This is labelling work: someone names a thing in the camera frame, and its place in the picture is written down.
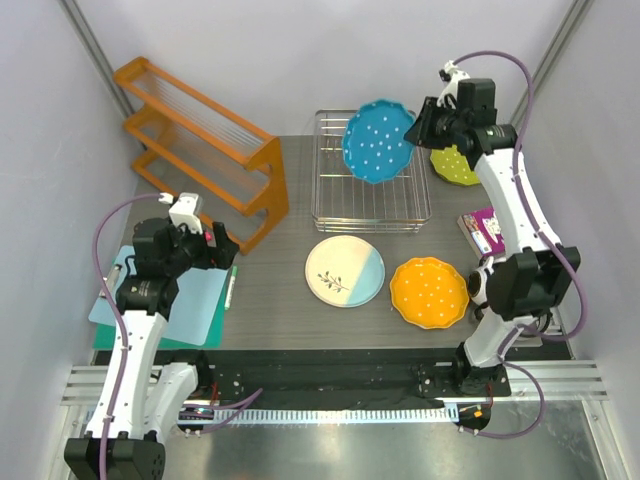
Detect green folder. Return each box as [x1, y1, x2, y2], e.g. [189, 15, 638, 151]
[93, 254, 232, 350]

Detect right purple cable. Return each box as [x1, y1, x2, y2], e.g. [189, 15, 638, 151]
[452, 49, 591, 440]

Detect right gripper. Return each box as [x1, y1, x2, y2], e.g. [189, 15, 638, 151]
[405, 96, 467, 151]

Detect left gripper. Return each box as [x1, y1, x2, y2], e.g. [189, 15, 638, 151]
[164, 217, 238, 277]

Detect blue dotted plate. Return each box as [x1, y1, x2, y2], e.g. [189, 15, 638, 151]
[342, 99, 416, 185]

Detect purple book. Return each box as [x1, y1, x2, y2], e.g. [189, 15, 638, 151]
[457, 207, 505, 259]

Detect green white marker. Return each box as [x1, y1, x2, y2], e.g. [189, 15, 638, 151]
[224, 265, 238, 311]

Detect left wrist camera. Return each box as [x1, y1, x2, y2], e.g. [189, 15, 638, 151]
[169, 192, 203, 234]

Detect cream and blue plate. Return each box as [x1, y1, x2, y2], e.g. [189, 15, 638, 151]
[304, 235, 385, 308]

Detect orange wooden shelf rack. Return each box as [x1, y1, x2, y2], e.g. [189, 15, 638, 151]
[113, 57, 289, 255]

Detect white headphones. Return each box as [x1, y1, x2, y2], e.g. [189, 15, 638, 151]
[467, 256, 496, 306]

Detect black cable bundle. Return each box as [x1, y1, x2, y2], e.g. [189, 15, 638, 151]
[519, 307, 564, 344]

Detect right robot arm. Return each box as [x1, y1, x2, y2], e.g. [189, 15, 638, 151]
[404, 74, 581, 395]

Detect metal wire dish rack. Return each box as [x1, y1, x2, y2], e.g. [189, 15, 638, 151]
[311, 109, 431, 234]

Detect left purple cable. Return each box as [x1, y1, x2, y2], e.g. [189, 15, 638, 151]
[93, 192, 264, 480]

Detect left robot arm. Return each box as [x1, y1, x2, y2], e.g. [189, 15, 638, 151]
[64, 218, 239, 479]

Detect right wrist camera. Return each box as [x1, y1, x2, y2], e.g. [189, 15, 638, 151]
[437, 61, 470, 109]

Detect green dotted plate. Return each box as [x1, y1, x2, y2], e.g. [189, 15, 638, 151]
[430, 146, 480, 186]

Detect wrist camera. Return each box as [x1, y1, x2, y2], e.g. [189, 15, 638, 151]
[169, 192, 203, 234]
[437, 61, 470, 109]

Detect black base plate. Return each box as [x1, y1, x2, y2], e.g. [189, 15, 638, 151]
[154, 348, 512, 410]

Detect orange dotted plate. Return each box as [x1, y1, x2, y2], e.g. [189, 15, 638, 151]
[390, 257, 469, 330]

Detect purple cable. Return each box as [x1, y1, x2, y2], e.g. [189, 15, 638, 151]
[93, 192, 264, 480]
[452, 49, 591, 440]

